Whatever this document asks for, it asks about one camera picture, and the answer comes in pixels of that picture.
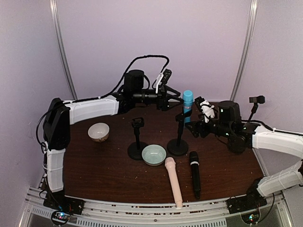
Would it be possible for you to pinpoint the green ceramic bowl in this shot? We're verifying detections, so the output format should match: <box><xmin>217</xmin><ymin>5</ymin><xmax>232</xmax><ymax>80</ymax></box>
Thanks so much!
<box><xmin>142</xmin><ymin>144</ymin><xmax>167</xmax><ymax>166</ymax></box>

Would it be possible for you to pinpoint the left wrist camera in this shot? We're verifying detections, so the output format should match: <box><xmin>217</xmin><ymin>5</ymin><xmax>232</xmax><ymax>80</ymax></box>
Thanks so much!
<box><xmin>155</xmin><ymin>69</ymin><xmax>172</xmax><ymax>94</ymax></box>

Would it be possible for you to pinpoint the left aluminium frame post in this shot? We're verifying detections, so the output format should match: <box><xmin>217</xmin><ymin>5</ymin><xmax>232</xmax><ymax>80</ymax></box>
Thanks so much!
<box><xmin>49</xmin><ymin>0</ymin><xmax>78</xmax><ymax>100</ymax></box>

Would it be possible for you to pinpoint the black microphone stand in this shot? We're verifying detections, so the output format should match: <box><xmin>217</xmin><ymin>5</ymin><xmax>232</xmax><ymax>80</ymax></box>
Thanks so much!
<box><xmin>127</xmin><ymin>117</ymin><xmax>148</xmax><ymax>160</ymax></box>
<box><xmin>167</xmin><ymin>110</ymin><xmax>192</xmax><ymax>157</ymax></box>
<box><xmin>248</xmin><ymin>95</ymin><xmax>266</xmax><ymax>121</ymax></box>

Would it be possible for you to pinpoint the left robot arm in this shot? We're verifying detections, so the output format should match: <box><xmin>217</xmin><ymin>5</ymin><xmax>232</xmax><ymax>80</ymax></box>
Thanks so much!
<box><xmin>41</xmin><ymin>69</ymin><xmax>184</xmax><ymax>206</ymax></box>

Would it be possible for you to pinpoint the pink toy microphone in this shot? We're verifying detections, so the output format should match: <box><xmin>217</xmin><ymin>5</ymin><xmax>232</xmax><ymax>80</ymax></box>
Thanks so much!
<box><xmin>165</xmin><ymin>157</ymin><xmax>183</xmax><ymax>209</ymax></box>

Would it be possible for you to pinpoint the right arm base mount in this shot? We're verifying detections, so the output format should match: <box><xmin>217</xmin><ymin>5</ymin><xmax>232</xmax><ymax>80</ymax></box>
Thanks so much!
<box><xmin>226</xmin><ymin>195</ymin><xmax>267</xmax><ymax>225</ymax></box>

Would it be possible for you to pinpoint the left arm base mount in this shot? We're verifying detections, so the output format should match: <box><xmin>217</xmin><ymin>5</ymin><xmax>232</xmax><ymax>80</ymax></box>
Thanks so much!
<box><xmin>43</xmin><ymin>193</ymin><xmax>85</xmax><ymax>226</ymax></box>

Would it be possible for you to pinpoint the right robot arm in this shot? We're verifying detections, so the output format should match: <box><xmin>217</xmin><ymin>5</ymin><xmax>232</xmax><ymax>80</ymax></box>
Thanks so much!
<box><xmin>185</xmin><ymin>97</ymin><xmax>303</xmax><ymax>197</ymax></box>

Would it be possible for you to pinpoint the aluminium frame post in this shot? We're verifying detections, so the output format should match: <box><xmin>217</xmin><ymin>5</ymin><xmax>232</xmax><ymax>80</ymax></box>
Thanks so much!
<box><xmin>49</xmin><ymin>0</ymin><xmax>78</xmax><ymax>100</ymax></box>
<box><xmin>230</xmin><ymin>0</ymin><xmax>258</xmax><ymax>101</ymax></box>

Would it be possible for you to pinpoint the right aluminium frame post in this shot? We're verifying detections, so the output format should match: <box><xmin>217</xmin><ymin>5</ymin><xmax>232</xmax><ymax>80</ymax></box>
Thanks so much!
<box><xmin>230</xmin><ymin>0</ymin><xmax>258</xmax><ymax>101</ymax></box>

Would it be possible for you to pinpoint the black microphone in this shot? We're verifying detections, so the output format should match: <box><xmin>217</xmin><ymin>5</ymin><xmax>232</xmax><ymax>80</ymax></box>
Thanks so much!
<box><xmin>189</xmin><ymin>151</ymin><xmax>201</xmax><ymax>200</ymax></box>

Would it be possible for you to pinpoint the blue toy microphone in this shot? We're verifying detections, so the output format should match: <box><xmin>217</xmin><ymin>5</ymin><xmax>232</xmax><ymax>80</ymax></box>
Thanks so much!
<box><xmin>182</xmin><ymin>90</ymin><xmax>194</xmax><ymax>113</ymax></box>

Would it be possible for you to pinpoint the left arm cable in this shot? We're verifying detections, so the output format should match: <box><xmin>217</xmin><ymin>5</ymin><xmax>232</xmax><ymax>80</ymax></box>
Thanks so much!
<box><xmin>35</xmin><ymin>54</ymin><xmax>171</xmax><ymax>152</ymax></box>

